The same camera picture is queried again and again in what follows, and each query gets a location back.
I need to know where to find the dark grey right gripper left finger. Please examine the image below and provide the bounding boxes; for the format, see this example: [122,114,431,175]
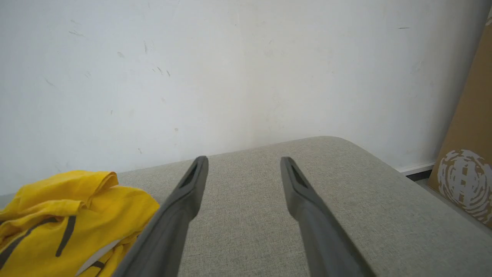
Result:
[111,156,209,277]

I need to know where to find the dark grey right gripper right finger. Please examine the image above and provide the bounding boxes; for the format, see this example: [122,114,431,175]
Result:
[280,157,376,277]

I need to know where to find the yellow garment with dark stripes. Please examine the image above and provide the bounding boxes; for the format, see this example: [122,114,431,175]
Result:
[0,170,160,277]

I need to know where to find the grey fabric sofa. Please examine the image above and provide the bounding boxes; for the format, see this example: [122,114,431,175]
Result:
[0,136,492,277]

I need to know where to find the white baseboard strip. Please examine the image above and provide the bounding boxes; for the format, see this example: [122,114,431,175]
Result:
[396,162,435,176]

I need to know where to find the brown cardboard box white print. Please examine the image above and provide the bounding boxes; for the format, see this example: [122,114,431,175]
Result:
[427,8,492,230]

